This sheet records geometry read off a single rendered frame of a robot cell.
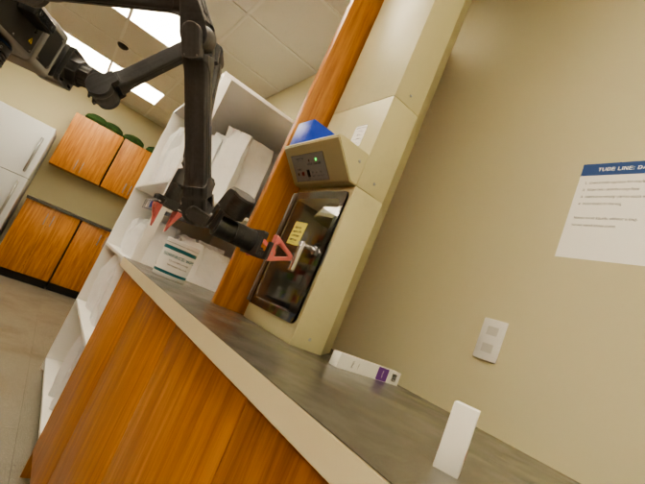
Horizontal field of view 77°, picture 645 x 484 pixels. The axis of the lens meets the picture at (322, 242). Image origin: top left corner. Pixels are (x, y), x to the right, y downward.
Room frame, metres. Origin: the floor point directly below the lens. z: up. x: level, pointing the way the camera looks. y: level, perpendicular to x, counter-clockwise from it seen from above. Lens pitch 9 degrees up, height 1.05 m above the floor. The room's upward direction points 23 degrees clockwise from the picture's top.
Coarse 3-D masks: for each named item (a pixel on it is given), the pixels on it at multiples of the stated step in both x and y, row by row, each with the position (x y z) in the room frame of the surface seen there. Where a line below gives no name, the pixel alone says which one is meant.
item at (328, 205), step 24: (312, 192) 1.26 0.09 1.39; (336, 192) 1.14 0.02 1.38; (288, 216) 1.34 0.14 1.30; (312, 216) 1.21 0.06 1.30; (336, 216) 1.10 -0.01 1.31; (312, 240) 1.16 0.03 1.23; (288, 264) 1.22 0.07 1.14; (312, 264) 1.12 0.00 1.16; (264, 288) 1.29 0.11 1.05; (288, 288) 1.17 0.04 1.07; (288, 312) 1.13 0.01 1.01
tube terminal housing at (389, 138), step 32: (352, 128) 1.22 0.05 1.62; (384, 128) 1.10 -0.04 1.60; (416, 128) 1.22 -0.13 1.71; (384, 160) 1.13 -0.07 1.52; (352, 192) 1.10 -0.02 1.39; (384, 192) 1.15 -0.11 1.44; (352, 224) 1.12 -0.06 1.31; (352, 256) 1.14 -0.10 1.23; (320, 288) 1.11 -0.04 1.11; (352, 288) 1.27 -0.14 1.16; (256, 320) 1.28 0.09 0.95; (320, 320) 1.13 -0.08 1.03; (320, 352) 1.15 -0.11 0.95
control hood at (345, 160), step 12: (300, 144) 1.21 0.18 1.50; (312, 144) 1.16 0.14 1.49; (324, 144) 1.11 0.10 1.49; (336, 144) 1.06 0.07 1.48; (348, 144) 1.06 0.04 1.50; (288, 156) 1.30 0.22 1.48; (324, 156) 1.13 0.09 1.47; (336, 156) 1.08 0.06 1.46; (348, 156) 1.06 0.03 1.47; (360, 156) 1.08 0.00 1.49; (336, 168) 1.11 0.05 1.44; (348, 168) 1.07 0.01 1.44; (360, 168) 1.09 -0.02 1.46; (324, 180) 1.18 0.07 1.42; (336, 180) 1.13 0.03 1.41; (348, 180) 1.09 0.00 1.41
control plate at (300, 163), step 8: (320, 152) 1.14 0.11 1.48; (296, 160) 1.27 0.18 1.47; (304, 160) 1.23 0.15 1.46; (312, 160) 1.19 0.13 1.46; (320, 160) 1.16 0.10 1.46; (296, 168) 1.29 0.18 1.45; (304, 168) 1.25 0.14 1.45; (312, 168) 1.21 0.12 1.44; (320, 168) 1.18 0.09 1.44; (304, 176) 1.27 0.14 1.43; (312, 176) 1.23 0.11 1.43; (320, 176) 1.20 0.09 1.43; (328, 176) 1.16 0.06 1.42
